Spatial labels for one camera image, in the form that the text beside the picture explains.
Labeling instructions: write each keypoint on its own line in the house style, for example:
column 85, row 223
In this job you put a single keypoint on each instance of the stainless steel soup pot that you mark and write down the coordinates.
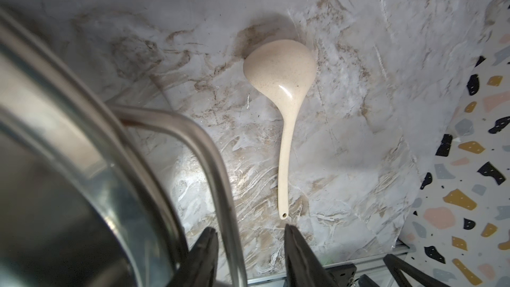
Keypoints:
column 80, row 206

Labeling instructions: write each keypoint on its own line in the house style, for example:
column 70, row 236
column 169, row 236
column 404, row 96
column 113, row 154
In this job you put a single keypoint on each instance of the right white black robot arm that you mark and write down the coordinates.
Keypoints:
column 398, row 273

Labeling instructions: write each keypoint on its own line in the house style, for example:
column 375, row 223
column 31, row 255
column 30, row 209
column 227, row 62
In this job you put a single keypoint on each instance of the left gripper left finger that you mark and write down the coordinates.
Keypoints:
column 199, row 268

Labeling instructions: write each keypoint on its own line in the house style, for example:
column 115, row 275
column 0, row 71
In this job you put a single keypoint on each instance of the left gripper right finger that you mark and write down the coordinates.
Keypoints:
column 302, row 266

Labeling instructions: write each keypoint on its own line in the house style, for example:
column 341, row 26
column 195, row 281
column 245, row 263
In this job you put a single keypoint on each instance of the cream plastic ladle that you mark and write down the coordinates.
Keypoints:
column 283, row 71

